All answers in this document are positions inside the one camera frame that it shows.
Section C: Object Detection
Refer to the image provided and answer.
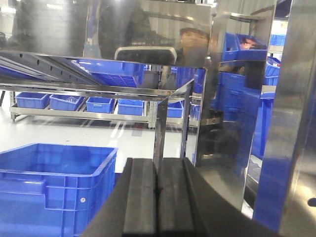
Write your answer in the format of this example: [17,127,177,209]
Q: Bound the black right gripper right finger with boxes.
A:
[157,158,279,237]

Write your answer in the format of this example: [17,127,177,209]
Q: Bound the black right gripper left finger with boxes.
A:
[81,158,157,237]

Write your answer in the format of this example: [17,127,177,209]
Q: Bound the large blue plastic crate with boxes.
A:
[0,143,118,237]

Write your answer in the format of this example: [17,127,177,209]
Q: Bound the small blue bin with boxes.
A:
[15,92,51,109]
[49,94,84,111]
[118,99,144,116]
[86,97,115,114]
[167,101,184,118]

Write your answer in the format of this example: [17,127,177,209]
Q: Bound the small blue bin far left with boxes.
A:
[15,92,51,109]

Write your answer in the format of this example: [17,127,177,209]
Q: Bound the shiny steel panel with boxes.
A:
[195,0,277,210]

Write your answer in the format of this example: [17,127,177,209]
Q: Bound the stainless steel shelf frame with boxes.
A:
[0,51,194,166]

